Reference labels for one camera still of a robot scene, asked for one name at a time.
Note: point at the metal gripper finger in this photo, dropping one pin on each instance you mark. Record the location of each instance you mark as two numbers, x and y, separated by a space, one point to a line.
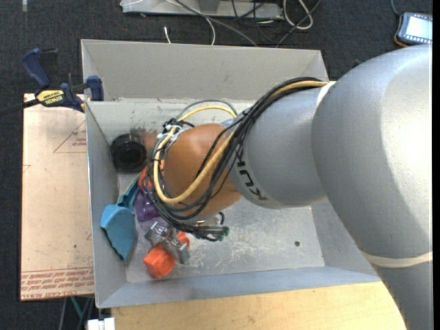
182 253
157 233

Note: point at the orange plastic toy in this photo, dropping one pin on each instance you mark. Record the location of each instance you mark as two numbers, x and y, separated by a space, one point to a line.
157 262

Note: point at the purple plastic toy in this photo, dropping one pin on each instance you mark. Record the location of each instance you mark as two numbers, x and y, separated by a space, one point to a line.
145 209

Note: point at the grey metal bin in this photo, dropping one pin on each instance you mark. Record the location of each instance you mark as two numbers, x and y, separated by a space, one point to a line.
240 246

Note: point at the blue plastic scoop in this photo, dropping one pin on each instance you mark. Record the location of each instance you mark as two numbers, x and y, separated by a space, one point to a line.
118 230

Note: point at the small orange plastic piece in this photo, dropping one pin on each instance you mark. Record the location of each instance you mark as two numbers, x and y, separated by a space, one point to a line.
145 180

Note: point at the black round cup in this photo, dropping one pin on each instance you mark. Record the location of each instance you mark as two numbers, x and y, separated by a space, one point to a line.
127 152

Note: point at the brown cardboard board, red print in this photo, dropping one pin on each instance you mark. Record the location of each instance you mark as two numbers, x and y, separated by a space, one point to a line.
55 191

